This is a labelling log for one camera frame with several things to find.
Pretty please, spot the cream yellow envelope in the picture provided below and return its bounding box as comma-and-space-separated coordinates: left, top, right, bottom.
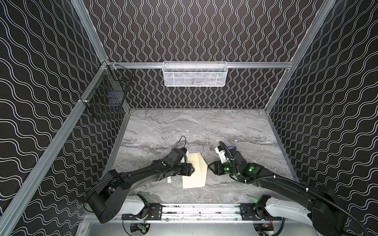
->
182, 152, 208, 189

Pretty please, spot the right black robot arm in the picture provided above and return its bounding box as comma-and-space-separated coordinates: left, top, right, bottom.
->
209, 142, 369, 236

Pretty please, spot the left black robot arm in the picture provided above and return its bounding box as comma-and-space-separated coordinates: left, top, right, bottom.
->
85, 147, 195, 223

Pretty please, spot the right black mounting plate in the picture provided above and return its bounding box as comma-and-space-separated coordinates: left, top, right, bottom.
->
240, 204, 282, 221

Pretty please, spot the black mounting plate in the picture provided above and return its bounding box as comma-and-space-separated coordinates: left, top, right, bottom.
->
122, 203, 163, 221
240, 204, 282, 221

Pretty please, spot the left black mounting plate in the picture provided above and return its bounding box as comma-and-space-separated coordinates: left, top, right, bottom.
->
122, 203, 163, 221

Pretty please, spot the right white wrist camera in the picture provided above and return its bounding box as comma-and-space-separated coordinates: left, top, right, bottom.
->
215, 146, 227, 164

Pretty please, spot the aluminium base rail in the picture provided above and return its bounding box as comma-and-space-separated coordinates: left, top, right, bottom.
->
109, 199, 313, 226

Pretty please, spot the white wire mesh basket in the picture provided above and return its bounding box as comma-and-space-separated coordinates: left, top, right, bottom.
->
162, 61, 228, 87

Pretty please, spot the black wire basket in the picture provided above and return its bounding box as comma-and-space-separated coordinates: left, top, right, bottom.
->
84, 64, 135, 120

